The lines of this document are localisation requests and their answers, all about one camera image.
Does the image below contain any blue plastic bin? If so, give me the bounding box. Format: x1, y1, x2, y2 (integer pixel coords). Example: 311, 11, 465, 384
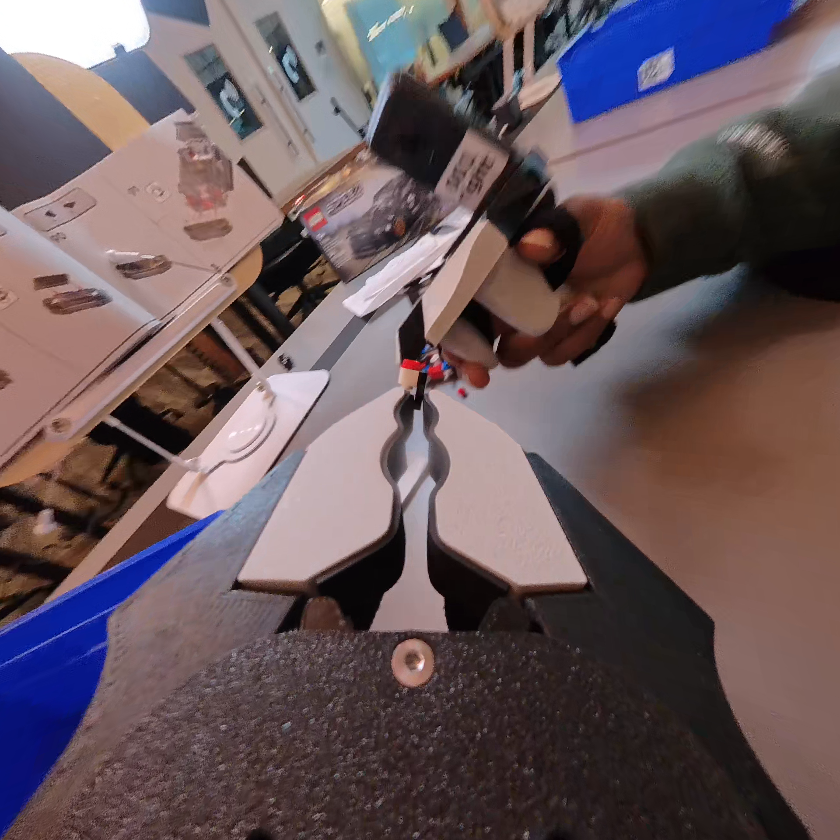
0, 511, 224, 836

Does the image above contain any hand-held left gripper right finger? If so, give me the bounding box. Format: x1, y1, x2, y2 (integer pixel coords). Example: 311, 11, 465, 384
423, 391, 589, 630

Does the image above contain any person's right forearm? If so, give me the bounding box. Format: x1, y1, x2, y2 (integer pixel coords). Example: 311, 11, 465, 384
617, 66, 840, 304

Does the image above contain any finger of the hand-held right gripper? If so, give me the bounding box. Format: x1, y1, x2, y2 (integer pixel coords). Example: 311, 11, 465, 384
422, 219, 511, 347

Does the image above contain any white booklet stand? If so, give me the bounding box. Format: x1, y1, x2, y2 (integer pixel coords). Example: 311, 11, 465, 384
42, 262, 331, 520

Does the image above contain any lego instruction booklet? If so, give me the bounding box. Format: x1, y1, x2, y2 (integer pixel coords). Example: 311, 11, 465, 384
0, 108, 284, 462

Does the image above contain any lego set box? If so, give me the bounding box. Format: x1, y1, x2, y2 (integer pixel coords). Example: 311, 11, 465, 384
298, 161, 474, 284

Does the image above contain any red white black lego piece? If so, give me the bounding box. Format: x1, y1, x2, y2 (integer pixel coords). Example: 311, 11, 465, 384
398, 357, 431, 413

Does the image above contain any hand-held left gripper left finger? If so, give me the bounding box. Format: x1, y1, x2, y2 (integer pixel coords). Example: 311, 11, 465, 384
236, 387, 403, 630

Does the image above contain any person's right hand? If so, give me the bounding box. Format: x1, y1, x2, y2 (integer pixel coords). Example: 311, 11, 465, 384
459, 196, 651, 389

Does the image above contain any lego car model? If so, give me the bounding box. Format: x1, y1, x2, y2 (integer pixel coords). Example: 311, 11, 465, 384
420, 344, 461, 385

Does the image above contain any blue storage bin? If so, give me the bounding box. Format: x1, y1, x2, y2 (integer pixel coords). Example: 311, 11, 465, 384
558, 0, 799, 125

